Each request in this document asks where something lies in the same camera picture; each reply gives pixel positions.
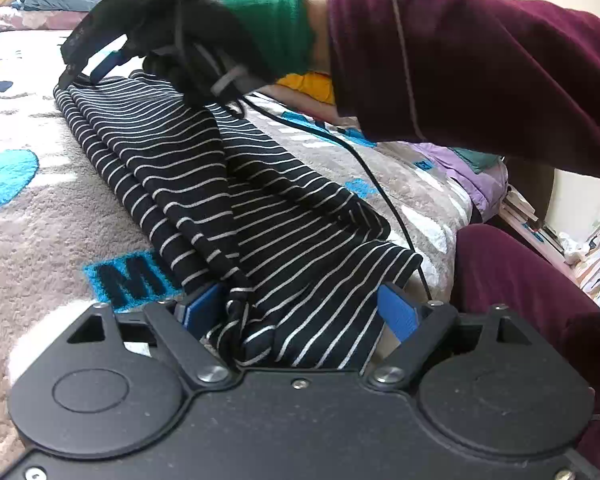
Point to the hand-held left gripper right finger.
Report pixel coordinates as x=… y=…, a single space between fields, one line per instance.
x=397 y=310

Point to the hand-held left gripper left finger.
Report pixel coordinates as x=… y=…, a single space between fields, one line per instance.
x=200 y=310

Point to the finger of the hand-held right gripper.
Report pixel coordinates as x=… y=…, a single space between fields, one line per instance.
x=107 y=66

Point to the stack of books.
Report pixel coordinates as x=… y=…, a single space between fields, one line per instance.
x=520 y=205

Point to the person's right forearm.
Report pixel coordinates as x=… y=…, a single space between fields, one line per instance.
x=455 y=60

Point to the cartoon printed blanket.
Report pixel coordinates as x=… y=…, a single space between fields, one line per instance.
x=40 y=240

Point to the purple floral quilt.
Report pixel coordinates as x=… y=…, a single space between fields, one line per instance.
x=10 y=20

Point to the person's right hand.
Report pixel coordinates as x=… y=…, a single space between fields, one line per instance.
x=230 y=25

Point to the purple patchwork quilt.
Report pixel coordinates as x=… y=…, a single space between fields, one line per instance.
x=460 y=170

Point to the red yellow beige folded stack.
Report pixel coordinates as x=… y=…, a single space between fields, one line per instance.
x=310 y=86

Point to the black white striped garment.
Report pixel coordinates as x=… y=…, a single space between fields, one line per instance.
x=205 y=170

